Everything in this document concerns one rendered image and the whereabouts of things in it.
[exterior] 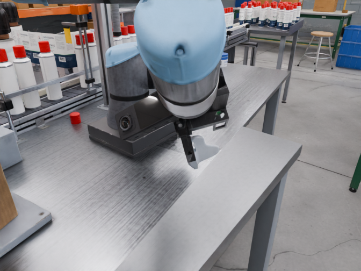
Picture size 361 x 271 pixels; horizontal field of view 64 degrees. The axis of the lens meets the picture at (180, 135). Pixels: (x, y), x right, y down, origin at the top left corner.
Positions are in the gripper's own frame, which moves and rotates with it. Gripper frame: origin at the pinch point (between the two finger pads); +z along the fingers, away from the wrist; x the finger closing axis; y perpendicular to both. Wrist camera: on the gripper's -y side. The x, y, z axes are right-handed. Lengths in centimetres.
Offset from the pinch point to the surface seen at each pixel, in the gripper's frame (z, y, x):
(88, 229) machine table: 3.7, -23.0, -13.1
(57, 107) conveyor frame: 39, -40, 31
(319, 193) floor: 151, 79, -28
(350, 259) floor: 111, 66, -60
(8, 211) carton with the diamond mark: 0.0, -35.9, -5.9
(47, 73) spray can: 34, -39, 42
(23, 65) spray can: 25, -43, 41
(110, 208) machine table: 8.4, -19.3, -10.0
